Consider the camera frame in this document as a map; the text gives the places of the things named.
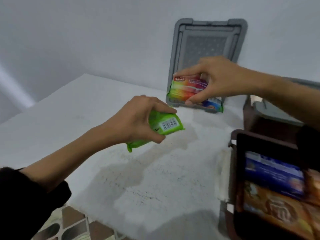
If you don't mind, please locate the green snack packet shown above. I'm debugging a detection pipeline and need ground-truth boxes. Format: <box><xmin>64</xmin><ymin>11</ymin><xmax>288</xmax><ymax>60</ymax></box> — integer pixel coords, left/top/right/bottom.
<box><xmin>126</xmin><ymin>109</ymin><xmax>185</xmax><ymax>153</ymax></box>

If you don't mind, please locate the person's left forearm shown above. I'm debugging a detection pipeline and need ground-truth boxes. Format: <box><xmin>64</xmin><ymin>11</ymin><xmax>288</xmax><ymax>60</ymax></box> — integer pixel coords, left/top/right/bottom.
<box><xmin>19</xmin><ymin>122</ymin><xmax>113</xmax><ymax>193</ymax></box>

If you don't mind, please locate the person's right hand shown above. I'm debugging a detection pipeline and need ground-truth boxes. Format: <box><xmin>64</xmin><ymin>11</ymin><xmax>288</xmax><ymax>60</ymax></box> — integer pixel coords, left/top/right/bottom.
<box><xmin>173</xmin><ymin>56</ymin><xmax>265</xmax><ymax>106</ymax></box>

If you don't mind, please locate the grey plastic tray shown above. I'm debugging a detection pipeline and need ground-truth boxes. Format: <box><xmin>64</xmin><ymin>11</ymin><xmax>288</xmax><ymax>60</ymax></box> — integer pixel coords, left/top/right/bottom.
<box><xmin>251</xmin><ymin>77</ymin><xmax>320</xmax><ymax>127</ymax></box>

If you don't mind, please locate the rainbow striped snack packet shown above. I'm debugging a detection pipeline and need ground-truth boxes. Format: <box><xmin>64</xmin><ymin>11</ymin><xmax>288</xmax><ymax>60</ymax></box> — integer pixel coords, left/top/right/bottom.
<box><xmin>167</xmin><ymin>73</ymin><xmax>224</xmax><ymax>113</ymax></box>

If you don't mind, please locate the orange snack packet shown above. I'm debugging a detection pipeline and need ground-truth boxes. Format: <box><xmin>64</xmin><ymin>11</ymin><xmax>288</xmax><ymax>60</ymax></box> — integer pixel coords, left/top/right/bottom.
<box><xmin>242</xmin><ymin>182</ymin><xmax>316</xmax><ymax>238</ymax></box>
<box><xmin>304</xmin><ymin>169</ymin><xmax>320</xmax><ymax>206</ymax></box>

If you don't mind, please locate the person's left hand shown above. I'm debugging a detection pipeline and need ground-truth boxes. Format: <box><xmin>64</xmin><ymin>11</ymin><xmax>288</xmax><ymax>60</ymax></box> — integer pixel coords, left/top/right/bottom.
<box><xmin>102</xmin><ymin>95</ymin><xmax>178</xmax><ymax>144</ymax></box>

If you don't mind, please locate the blue snack packet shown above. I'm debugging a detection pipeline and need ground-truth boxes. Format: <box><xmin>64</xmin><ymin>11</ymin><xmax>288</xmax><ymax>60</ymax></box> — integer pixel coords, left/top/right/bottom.
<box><xmin>244</xmin><ymin>151</ymin><xmax>307</xmax><ymax>198</ymax></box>

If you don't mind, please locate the brown plastic crate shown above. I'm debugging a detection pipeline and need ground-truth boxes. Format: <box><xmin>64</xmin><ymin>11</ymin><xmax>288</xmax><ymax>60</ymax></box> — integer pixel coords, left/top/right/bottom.
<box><xmin>224</xmin><ymin>129</ymin><xmax>320</xmax><ymax>240</ymax></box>
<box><xmin>243</xmin><ymin>95</ymin><xmax>302</xmax><ymax>148</ymax></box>

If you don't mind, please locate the person's right forearm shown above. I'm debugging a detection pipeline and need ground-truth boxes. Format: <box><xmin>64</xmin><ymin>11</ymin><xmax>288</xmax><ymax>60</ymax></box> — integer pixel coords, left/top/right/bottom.
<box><xmin>260</xmin><ymin>72</ymin><xmax>320</xmax><ymax>128</ymax></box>

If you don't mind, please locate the black sleeve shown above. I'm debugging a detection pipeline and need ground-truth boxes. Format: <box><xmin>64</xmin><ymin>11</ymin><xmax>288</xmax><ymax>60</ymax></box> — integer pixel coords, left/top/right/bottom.
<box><xmin>0</xmin><ymin>167</ymin><xmax>72</xmax><ymax>240</ymax></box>

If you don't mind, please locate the grey plastic crate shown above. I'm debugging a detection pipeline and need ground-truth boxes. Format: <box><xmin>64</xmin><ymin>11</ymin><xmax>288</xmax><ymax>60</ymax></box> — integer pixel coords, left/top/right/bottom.
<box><xmin>165</xmin><ymin>18</ymin><xmax>248</xmax><ymax>114</ymax></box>

